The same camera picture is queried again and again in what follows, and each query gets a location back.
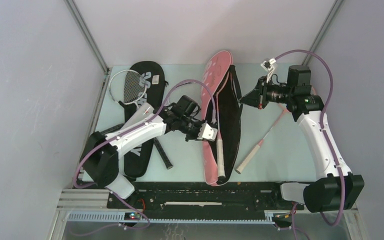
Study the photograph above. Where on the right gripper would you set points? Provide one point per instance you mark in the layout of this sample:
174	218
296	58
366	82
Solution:
252	98

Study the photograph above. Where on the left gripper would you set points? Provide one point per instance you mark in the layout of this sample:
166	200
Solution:
195	137

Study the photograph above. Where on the pink sport racket bag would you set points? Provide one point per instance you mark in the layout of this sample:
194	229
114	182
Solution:
220	101

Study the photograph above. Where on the white shuttlecock tube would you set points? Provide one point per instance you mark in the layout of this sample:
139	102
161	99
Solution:
141	113

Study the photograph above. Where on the pink racket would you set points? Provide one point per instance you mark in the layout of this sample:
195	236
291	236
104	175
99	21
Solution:
281	131
220	157

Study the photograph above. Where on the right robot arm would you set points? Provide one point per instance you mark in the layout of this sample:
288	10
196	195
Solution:
336	188

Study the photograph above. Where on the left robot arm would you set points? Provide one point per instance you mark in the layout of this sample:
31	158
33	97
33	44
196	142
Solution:
102	152

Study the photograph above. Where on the black racket bag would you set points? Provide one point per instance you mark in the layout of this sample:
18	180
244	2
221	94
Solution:
136	161

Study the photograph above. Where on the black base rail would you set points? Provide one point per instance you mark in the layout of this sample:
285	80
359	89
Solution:
233	201

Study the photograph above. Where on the left aluminium frame post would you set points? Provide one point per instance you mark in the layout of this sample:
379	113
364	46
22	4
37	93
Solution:
75	12

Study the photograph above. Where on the aluminium frame post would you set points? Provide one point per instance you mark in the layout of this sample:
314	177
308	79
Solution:
328	21
75	12

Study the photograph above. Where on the right aluminium frame post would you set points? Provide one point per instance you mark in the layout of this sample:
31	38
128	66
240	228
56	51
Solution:
328	21

